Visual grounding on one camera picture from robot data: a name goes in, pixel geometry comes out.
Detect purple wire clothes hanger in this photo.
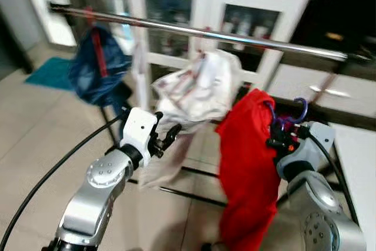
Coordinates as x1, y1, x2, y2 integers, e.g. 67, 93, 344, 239
264, 97, 309, 131

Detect red garment with white trim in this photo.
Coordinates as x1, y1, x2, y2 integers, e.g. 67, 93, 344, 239
214, 88, 283, 251

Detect red clothes hanger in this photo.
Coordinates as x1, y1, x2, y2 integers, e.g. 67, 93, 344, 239
197, 26, 213, 58
84, 7, 109, 78

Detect white hanging garment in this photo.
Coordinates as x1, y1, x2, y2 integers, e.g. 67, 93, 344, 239
130, 42, 152, 111

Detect beige hanging garment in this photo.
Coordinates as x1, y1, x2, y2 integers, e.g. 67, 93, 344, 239
140, 50, 244, 190

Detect black clothes rack stand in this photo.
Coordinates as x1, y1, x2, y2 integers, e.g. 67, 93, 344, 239
97, 51, 374, 208

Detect white low drawer unit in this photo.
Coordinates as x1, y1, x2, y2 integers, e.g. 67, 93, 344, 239
266, 63, 376, 119

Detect blue hanging shorts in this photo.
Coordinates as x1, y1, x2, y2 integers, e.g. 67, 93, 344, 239
68, 23, 133, 108

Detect teal floor mat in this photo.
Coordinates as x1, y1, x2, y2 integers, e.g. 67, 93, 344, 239
23, 57, 76, 91

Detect white framed glass door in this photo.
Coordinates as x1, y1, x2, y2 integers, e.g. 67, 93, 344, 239
18, 0, 77, 47

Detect black television screen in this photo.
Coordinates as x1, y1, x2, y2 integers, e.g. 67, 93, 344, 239
303, 0, 376, 58

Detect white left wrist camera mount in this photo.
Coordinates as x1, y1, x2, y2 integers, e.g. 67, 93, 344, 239
120, 108, 159, 153

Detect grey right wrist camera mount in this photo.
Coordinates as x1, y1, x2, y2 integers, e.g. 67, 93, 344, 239
281, 121, 337, 175

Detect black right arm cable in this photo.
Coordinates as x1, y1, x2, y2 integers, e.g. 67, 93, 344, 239
303, 126, 360, 225

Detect silver drawer handle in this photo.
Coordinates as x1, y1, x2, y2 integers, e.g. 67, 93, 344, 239
310, 85, 353, 98

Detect steel clothes rail bar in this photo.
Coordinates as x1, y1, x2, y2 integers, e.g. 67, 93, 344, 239
48, 1, 374, 63

